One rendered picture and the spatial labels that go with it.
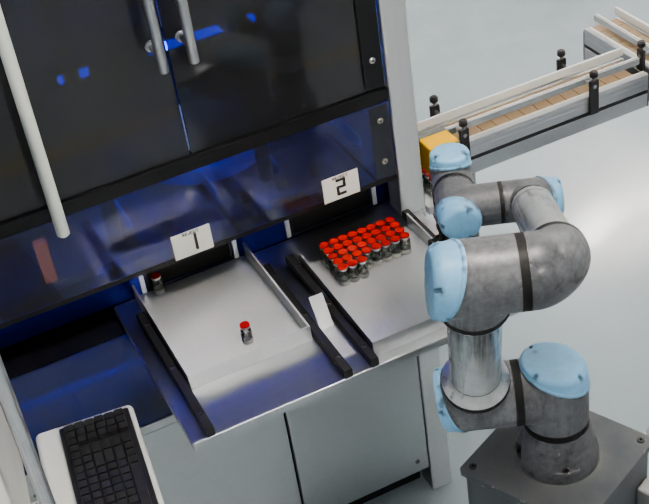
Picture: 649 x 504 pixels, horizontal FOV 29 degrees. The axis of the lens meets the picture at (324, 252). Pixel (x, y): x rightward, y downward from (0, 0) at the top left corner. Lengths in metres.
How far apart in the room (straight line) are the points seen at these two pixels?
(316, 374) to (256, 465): 0.64
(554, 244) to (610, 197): 2.55
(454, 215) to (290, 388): 0.49
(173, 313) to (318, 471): 0.69
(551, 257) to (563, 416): 0.47
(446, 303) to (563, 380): 0.42
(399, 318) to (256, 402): 0.34
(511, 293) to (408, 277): 0.83
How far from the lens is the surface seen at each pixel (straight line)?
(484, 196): 2.18
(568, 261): 1.81
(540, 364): 2.17
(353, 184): 2.67
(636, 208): 4.30
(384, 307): 2.53
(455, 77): 5.11
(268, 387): 2.40
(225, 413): 2.37
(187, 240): 2.56
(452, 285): 1.78
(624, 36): 3.27
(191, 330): 2.57
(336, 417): 3.02
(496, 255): 1.79
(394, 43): 2.57
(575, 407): 2.19
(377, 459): 3.18
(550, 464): 2.26
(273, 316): 2.55
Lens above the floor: 2.48
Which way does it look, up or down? 36 degrees down
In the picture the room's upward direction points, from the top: 9 degrees counter-clockwise
